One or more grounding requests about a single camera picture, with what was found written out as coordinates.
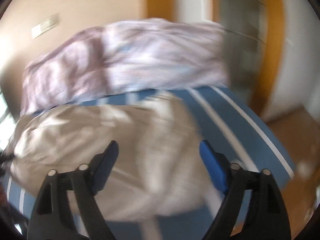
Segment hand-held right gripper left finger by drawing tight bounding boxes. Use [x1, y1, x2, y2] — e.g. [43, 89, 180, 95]
[27, 140, 119, 240]

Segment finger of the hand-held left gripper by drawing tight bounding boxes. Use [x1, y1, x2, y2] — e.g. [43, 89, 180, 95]
[0, 151, 15, 174]

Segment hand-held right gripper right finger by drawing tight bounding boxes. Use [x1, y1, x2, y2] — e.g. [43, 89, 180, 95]
[199, 140, 292, 240]

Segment beige puffer jacket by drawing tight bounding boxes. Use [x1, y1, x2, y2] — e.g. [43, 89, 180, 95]
[11, 91, 221, 222]

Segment bed with blue striped sheet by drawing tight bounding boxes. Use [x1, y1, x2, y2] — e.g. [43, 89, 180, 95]
[6, 85, 297, 240]

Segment pink floral duvet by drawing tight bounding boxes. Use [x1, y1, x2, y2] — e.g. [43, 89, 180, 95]
[21, 17, 231, 117]

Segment wooden framed glass door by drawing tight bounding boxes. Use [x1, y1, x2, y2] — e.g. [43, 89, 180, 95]
[147, 0, 295, 121]

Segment beige wall switch plate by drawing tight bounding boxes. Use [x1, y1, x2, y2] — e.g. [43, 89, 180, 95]
[31, 13, 61, 39]

